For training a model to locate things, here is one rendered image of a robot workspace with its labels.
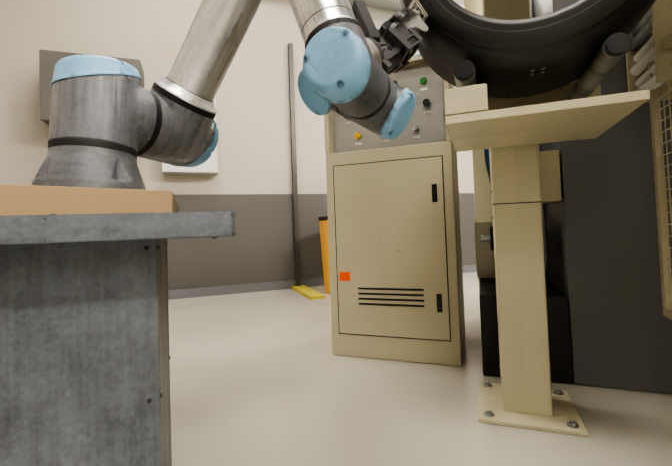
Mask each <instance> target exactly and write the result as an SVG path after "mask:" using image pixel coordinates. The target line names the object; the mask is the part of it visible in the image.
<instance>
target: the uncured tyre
mask: <svg viewBox="0 0 672 466"><path fill-rule="evenodd" d="M411 1H412V0H400V4H401V7H402V9H404V8H408V6H409V5H410V3H411ZM418 1H419V2H420V4H421V6H422V7H423V9H424V10H425V12H426V13H427V15H428V17H427V18H426V20H425V21H424V22H425V24H426V25H427V26H428V31H427V32H423V31H421V30H419V29H416V28H415V31H416V32H417V33H418V34H419V35H420V36H421V37H422V38H423V41H421V43H420V44H419V45H420V46H419V48H418V51H419V53H420V54H421V56H422V58H423V59H424V60H425V62H426V63H427V64H428V66H429V67H430V68H431V69H432V70H433V71H434V72H435V73H436V74H437V75H439V76H440V77H441V78H442V79H444V80H445V81H447V82H448V83H450V84H452V85H453V86H455V87H456V83H455V78H454V68H455V66H456V64H457V63H458V62H460V61H462V60H469V61H471V62H472V63H473V64H474V66H475V75H476V85H477V84H484V83H486V84H487V93H488V97H492V98H507V93H508V90H509V89H510V92H509V97H508V98H520V97H527V96H533V95H537V94H541V93H545V92H548V91H551V90H554V89H557V88H559V87H562V86H564V85H567V84H569V83H571V82H573V81H575V80H577V79H578V78H580V77H581V75H582V74H583V72H584V71H585V69H586V68H587V67H588V65H589V64H590V62H591V61H592V59H593V58H594V56H595V55H596V53H597V52H598V51H599V49H600V48H601V46H602V45H603V43H604V42H605V40H606V39H607V38H608V37H609V36H611V35H612V34H615V33H625V34H627V33H628V32H629V31H630V30H631V29H632V28H633V29H634V28H635V27H636V25H637V24H638V23H639V22H640V20H641V19H642V18H643V16H644V15H645V14H646V13H647V11H648V10H649V9H650V8H651V6H652V5H653V4H654V3H655V1H656V0H579V1H577V2H575V3H573V4H571V5H569V6H567V7H565V8H563V9H560V10H558V11H555V12H553V13H550V14H546V15H543V16H539V17H534V18H529V19H520V20H501V19H493V18H488V17H484V16H481V15H478V14H475V13H473V12H470V11H468V10H467V9H465V8H463V7H461V6H460V5H459V4H457V3H456V2H455V1H454V0H418ZM633 29H632V30H633ZM632 30H631V31H630V32H629V34H630V33H631V32H632ZM629 34H628V35H629ZM547 65H549V66H548V71H547V73H544V74H540V75H534V76H527V73H528V69H531V68H537V67H542V66H547Z"/></svg>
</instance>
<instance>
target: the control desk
mask: <svg viewBox="0 0 672 466"><path fill-rule="evenodd" d="M408 62H409V64H408V65H406V66H405V67H404V68H402V69H401V70H399V71H398V72H397V73H395V72H392V73H391V74H389V77H390V78H391V79H392V80H393V82H394V83H396V84H397V85H399V86H401V87H403V88H408V89H409V90H410V91H412V92H413V93H414V94H415V96H416V105H415V109H414V112H413V114H412V117H411V119H410V121H409V123H408V124H407V126H406V128H405V129H404V130H403V132H402V133H401V134H400V135H399V136H398V137H396V138H395V139H392V140H387V139H385V138H383V137H379V135H377V134H375V133H373V132H372V131H370V130H368V129H366V128H364V127H362V126H360V125H358V124H357V123H355V122H353V121H351V120H349V119H347V118H345V117H343V116H341V115H340V114H338V113H336V112H334V111H330V112H329V113H328V114H327V115H324V131H325V154H326V181H327V209H328V237H329V266H330V294H331V322H332V351H333V355H343V356H354V357H365V358H376V359H387V360H398V361H409V362H420V363H431V364H442V365H453V366H462V361H463V353H464V346H465V338H466V334H465V313H464V292H463V271H462V249H461V228H460V207H459V186H458V165H457V152H456V151H455V149H454V146H453V143H452V140H451V138H450V135H449V132H448V129H447V126H446V123H445V117H446V116H445V102H444V90H446V89H452V88H454V86H453V85H452V84H450V83H448V82H447V81H445V80H444V79H442V78H441V77H440V76H439V75H437V74H436V73H435V72H434V71H433V70H432V69H431V68H430V67H429V66H428V64H427V63H426V62H425V60H424V59H423V58H422V56H421V55H419V56H414V57H412V58H411V59H410V60H409V61H408ZM339 272H350V281H340V275H339Z"/></svg>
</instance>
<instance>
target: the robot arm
mask: <svg viewBox="0 0 672 466"><path fill-rule="evenodd" d="M289 1H290V4H291V7H292V10H293V13H294V16H295V18H296V21H297V24H298V27H299V30H300V33H301V35H302V38H303V41H304V48H305V52H304V56H303V69H302V70H301V72H300V73H299V75H298V90H299V93H300V96H301V98H302V100H303V102H304V103H305V105H306V106H307V107H308V109H309V110H310V111H312V112H313V113H314V114H316V115H320V116H321V115H327V114H328V113H329V112H330V111H334V112H336V113H338V114H340V115H341V116H343V117H345V118H347V119H349V120H351V121H353V122H355V123H357V124H358V125H360V126H362V127H364V128H366V129H368V130H370V131H372V132H373V133H375V134H377V135H379V137H383V138H385V139H387V140H392V139H395V138H396V137H398V136H399V135H400V134H401V133H402V132H403V130H404V129H405V128H406V126H407V124H408V123H409V121H410V119H411V117H412V114H413V112H414V109H415V105H416V96H415V94H414V93H413V92H412V91H410V90H409V89H408V88H403V87H401V86H399V85H397V84H396V83H394V82H393V80H392V79H391V78H390V77H389V74H391V73H392V72H395V73H397V72H398V71H399V70H401V69H402V68H404V67H405V66H406V65H408V64H409V62H408V61H409V60H410V59H411V58H412V56H414V55H415V53H416V51H417V50H418V48H419V46H420V45H419V44H420V43H421V41H423V38H422V37H421V36H420V35H419V34H418V33H417V32H416V31H415V28H416V29H419V30H421V31H423V32H427V31H428V26H427V25H426V24H425V22H424V21H423V20H422V18H421V16H422V14H421V13H420V12H419V11H418V10H414V9H411V8H404V9H402V10H400V11H399V12H398V13H396V14H394V15H393V16H391V17H390V18H388V19H387V20H386V21H385V22H384V23H383V24H382V25H381V27H380V29H377V28H376V26H375V24H374V22H373V20H372V17H371V15H370V13H369V11H368V8H367V6H366V4H365V2H364V0H354V2H353V5H352V7H351V5H350V2H349V0H289ZM261 2H262V0H202V2H201V5H200V7H199V9H198V11H197V13H196V15H195V18H194V20H193V22H192V24H191V26H190V28H189V31H188V33H187V35H186V37H185V39H184V41H183V44H182V46H181V48H180V50H179V52H178V55H177V57H176V59H175V61H174V63H173V65H172V68H171V70H170V72H169V74H168V75H167V77H164V78H160V79H157V80H155V81H154V83H153V86H152V88H151V90H150V91H149V90H147V89H145V88H142V87H140V81H141V77H140V74H139V72H138V70H137V69H136V68H135V67H133V66H132V65H130V64H128V63H126V62H123V61H118V60H117V59H114V58H110V57H105V56H99V55H72V56H67V57H65V58H62V59H60V60H59V61H58V62H57V63H56V65H55V68H54V74H53V80H52V81H51V102H50V118H49V134H48V150H47V156H46V158H45V159H44V161H43V163H42V165H41V167H40V168H39V170H38V172H37V174H36V176H35V177H34V179H33V181H32V184H31V185H36V186H62V187H88V188H113V189H139V190H146V188H145V185H144V182H143V179H142V177H141V174H140V171H139V168H138V166H137V157H141V158H145V159H149V160H153V161H158V162H162V163H166V164H170V165H172V166H178V167H181V166H182V167H196V166H199V165H201V164H203V163H204V162H205V161H207V160H208V159H209V158H210V157H211V153H212V152H214V151H215V148H216V146H217V143H218V138H219V131H218V128H217V127H216V125H217V124H216V122H215V120H214V118H215V116H216V114H217V111H216V108H215V106H214V101H213V100H214V98H215V96H216V94H217V92H218V90H219V88H220V86H221V84H222V82H223V80H224V78H225V75H226V73H227V71H228V69H229V67H230V65H231V63H232V61H233V59H234V57H235V55H236V53H237V51H238V49H239V47H240V45H241V43H242V41H243V39H244V37H245V35H246V33H247V30H248V28H249V26H250V24H251V22H252V20H253V18H254V16H255V14H256V12H257V10H258V8H259V6H260V4H261ZM402 65H403V66H402ZM400 66H402V67H400ZM399 67H400V68H399Z"/></svg>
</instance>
